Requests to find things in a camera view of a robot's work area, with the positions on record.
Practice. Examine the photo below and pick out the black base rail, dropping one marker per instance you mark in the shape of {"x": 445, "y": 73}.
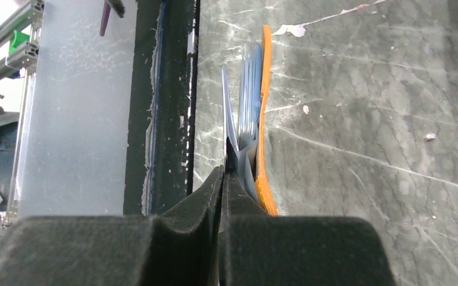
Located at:
{"x": 159, "y": 159}

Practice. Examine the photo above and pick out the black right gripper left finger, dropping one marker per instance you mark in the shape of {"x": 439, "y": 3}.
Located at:
{"x": 174, "y": 248}

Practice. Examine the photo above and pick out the grey blue credit card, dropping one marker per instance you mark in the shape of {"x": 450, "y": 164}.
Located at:
{"x": 229, "y": 129}

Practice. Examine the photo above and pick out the blue credit cards stack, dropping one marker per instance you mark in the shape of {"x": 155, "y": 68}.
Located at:
{"x": 249, "y": 107}

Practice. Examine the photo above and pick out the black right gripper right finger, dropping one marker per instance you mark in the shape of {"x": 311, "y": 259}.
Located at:
{"x": 256, "y": 248}

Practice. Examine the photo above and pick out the orange card holder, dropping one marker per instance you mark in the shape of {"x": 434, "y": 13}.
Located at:
{"x": 265, "y": 197}

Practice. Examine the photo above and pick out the aluminium extrusion frame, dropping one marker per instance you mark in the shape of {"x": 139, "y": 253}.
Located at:
{"x": 19, "y": 53}

